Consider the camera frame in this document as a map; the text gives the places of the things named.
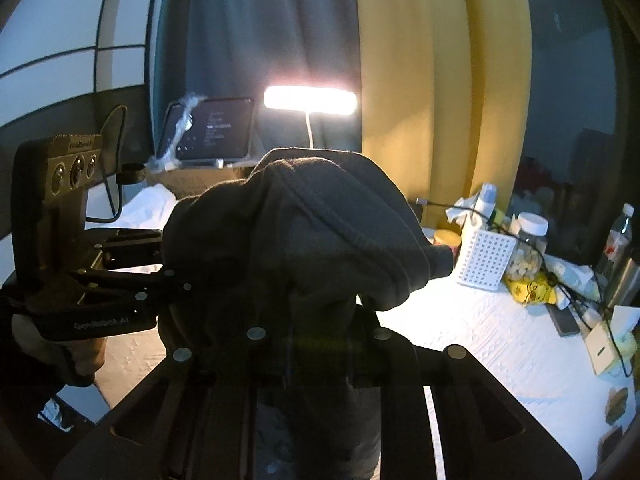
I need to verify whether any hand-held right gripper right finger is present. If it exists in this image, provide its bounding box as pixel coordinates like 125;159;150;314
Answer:
350;307;583;480

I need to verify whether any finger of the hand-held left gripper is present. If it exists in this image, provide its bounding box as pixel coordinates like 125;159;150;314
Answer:
80;282;194;313
92;266;178;287

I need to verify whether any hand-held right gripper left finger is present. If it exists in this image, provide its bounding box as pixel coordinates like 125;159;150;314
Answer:
52;325;287;480

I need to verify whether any dark brown t-shirt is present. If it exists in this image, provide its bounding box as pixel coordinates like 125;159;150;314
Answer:
157;147;456;480

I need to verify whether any person's left hand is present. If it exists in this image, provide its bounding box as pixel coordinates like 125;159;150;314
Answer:
10;310;109;389

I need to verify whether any white garment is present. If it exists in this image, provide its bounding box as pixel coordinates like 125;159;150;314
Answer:
117;182;179;231

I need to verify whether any white textured tablecloth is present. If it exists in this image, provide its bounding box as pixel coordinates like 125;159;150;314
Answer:
95;180;640;480

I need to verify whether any cardboard box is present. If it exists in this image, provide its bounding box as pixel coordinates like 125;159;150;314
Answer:
160;165;251;199

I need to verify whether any red tin can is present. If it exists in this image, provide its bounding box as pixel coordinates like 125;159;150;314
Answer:
434;229;463;261

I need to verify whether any white slatted basket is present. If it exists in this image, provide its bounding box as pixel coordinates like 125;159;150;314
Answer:
455;210;518;291

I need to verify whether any yellow plush toy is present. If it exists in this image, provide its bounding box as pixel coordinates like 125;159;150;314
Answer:
505;270;558;307

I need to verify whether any crumpled white tissue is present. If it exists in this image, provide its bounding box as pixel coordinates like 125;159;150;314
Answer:
445;195;481;224

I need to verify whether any black tablet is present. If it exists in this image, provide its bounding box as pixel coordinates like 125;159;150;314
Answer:
156;97;256;163

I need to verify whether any black flat device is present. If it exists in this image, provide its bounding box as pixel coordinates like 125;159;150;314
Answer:
547;305;579;339

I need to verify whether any glass jar with white lid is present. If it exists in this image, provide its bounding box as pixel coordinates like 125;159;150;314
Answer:
505;212;549;281

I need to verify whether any crumpled white wrapper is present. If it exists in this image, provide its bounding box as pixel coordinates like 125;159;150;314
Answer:
545;255;601;302

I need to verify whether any small white box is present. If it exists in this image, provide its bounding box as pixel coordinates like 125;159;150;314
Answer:
584;322;626;376

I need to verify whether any small brown object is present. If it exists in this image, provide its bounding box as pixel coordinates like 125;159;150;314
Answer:
605;387;630;426

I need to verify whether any white desk lamp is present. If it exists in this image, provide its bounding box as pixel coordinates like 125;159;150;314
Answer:
263;85;358;151

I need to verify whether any metal cup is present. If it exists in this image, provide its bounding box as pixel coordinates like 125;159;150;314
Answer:
602;255;640;311

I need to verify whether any dark teal curtain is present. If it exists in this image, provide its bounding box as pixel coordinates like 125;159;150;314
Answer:
150;0;363;161

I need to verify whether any clear water bottle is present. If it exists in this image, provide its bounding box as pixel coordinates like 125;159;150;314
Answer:
602;203;635;271

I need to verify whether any yellow curtain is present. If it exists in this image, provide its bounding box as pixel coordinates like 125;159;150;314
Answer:
352;0;533;236

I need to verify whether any black braided cable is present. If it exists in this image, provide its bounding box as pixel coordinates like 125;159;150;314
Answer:
85;170;127;224

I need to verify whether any black charger cable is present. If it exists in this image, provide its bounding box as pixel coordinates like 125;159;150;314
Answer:
415;199;632;377

